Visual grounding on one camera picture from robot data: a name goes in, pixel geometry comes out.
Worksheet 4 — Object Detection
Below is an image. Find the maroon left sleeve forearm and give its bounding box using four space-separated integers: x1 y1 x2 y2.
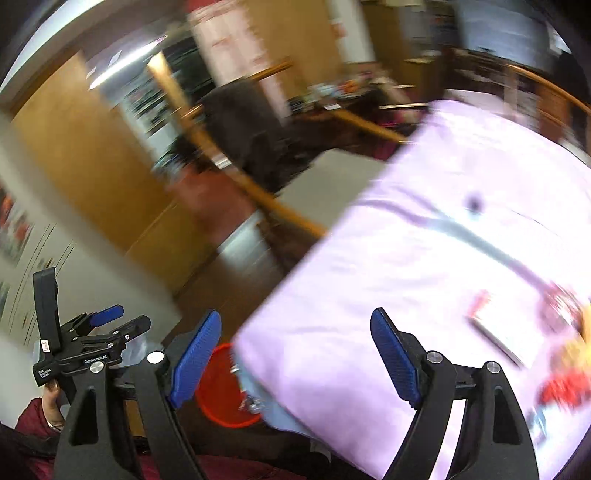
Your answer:
15 397 61 460

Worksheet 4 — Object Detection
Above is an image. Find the red plastic trash basket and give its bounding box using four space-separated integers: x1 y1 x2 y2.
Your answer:
194 343 260 429

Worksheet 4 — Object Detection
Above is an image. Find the person's left hand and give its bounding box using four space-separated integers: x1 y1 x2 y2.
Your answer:
42 380 65 432

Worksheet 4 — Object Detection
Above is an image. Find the purple bed sheet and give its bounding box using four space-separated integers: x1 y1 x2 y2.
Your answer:
232 100 590 479

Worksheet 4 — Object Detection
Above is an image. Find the wooden armchair with grey cushion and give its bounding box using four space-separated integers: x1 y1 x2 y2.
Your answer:
147 53 383 239

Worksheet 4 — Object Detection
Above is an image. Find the wooden door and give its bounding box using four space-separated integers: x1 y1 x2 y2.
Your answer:
13 53 213 293

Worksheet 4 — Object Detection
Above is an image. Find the dark jacket on chair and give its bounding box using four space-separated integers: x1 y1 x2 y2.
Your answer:
200 78 297 195

